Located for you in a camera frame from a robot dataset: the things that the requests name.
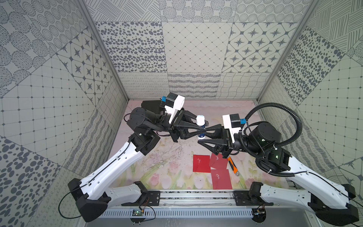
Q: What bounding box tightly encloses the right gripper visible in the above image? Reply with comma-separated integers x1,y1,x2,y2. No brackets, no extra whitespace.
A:
199,123,263,159

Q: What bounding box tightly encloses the orange adjustable wrench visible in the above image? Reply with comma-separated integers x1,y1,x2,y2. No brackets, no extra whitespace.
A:
228,157,240,176

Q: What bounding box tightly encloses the aluminium mounting rail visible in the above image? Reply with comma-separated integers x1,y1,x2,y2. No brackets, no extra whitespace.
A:
80,188,314,209

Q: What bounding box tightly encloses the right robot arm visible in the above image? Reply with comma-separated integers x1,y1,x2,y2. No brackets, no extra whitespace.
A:
197,119,359,227

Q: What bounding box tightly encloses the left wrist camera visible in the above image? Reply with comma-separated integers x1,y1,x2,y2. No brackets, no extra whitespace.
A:
161,92,185,124

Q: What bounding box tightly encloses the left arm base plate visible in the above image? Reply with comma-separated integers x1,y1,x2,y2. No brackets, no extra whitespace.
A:
122,191,161,206

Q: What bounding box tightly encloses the black plastic case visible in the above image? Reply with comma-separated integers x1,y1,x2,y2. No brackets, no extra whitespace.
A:
141,100,164,114

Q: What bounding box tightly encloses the left circuit board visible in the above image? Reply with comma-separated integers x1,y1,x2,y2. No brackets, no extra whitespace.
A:
130,209,146,224

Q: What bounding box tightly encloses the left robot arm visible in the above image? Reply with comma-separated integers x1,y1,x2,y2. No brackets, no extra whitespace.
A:
68,107,209,222

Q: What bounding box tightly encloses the circuit board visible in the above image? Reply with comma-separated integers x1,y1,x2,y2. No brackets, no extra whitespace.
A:
252,208,267,223
130,209,146,224

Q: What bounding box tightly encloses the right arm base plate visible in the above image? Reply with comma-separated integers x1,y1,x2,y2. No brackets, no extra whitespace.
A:
233,191,274,206

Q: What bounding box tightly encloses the right circuit board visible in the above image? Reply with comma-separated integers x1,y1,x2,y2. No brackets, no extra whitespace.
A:
252,208,267,223

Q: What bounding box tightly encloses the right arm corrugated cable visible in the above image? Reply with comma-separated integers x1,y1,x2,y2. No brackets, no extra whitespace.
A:
238,103,303,178

